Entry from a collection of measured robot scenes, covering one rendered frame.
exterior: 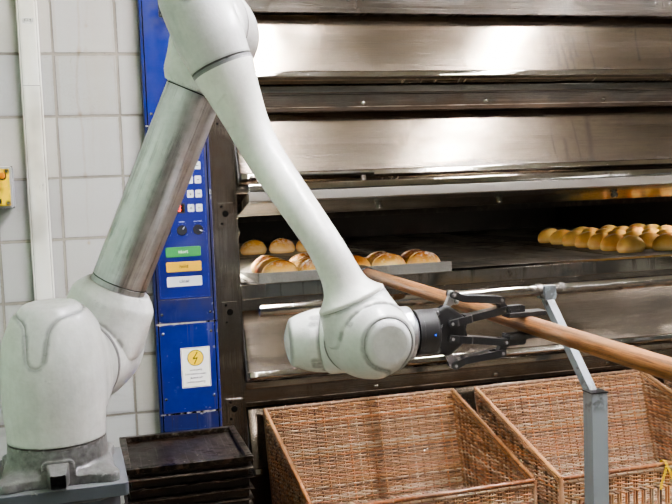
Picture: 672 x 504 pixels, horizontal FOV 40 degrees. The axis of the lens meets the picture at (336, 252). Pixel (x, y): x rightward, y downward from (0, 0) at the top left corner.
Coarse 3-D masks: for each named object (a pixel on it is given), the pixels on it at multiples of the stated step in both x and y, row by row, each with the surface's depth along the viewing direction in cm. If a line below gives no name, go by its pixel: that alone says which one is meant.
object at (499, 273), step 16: (640, 256) 284; (656, 256) 282; (432, 272) 261; (448, 272) 262; (464, 272) 264; (480, 272) 265; (496, 272) 266; (512, 272) 268; (528, 272) 269; (544, 272) 270; (560, 272) 272; (576, 272) 273; (592, 272) 275; (608, 272) 276; (624, 272) 278; (256, 288) 248; (272, 288) 249; (288, 288) 250; (304, 288) 252; (320, 288) 253
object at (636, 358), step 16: (368, 272) 241; (400, 288) 217; (416, 288) 207; (432, 288) 200; (464, 304) 181; (480, 304) 175; (496, 320) 167; (512, 320) 161; (528, 320) 156; (544, 320) 152; (544, 336) 150; (560, 336) 145; (576, 336) 140; (592, 336) 137; (592, 352) 136; (608, 352) 131; (624, 352) 128; (640, 352) 125; (640, 368) 124; (656, 368) 121
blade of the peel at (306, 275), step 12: (408, 264) 259; (420, 264) 260; (432, 264) 261; (444, 264) 262; (252, 276) 257; (264, 276) 248; (276, 276) 249; (288, 276) 250; (300, 276) 251; (312, 276) 252
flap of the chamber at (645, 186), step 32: (256, 192) 232; (320, 192) 236; (352, 192) 238; (384, 192) 240; (416, 192) 243; (448, 192) 245; (480, 192) 248; (512, 192) 253; (544, 192) 257; (576, 192) 262; (608, 192) 267; (640, 192) 273
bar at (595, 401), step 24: (480, 288) 226; (504, 288) 227; (528, 288) 228; (552, 288) 229; (576, 288) 231; (600, 288) 233; (624, 288) 236; (264, 312) 211; (288, 312) 212; (552, 312) 227; (576, 360) 217; (600, 408) 210; (600, 432) 210; (600, 456) 211; (600, 480) 211
